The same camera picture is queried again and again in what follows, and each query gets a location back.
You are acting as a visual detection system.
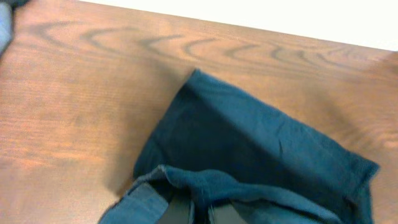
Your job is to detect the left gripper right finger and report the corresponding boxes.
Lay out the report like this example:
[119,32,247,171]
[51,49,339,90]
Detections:
[208,203,248,224]

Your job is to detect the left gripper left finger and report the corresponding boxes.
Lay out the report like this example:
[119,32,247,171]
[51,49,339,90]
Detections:
[156,194,192,224]

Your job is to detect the navy shorts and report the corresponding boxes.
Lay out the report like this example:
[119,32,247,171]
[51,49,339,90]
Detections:
[1,0,29,55]
[100,70,379,223]

